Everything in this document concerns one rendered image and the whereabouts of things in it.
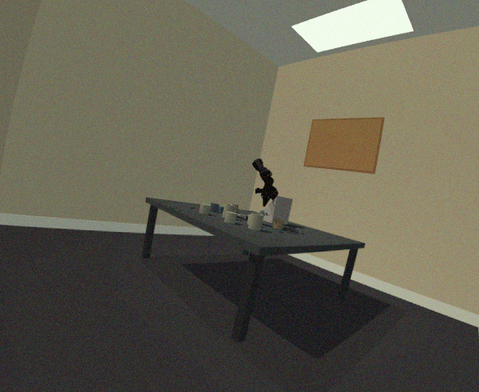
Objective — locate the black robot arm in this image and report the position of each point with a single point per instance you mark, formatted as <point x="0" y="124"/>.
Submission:
<point x="265" y="174"/>

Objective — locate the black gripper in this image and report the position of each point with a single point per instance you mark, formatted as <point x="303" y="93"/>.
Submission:
<point x="266" y="194"/>

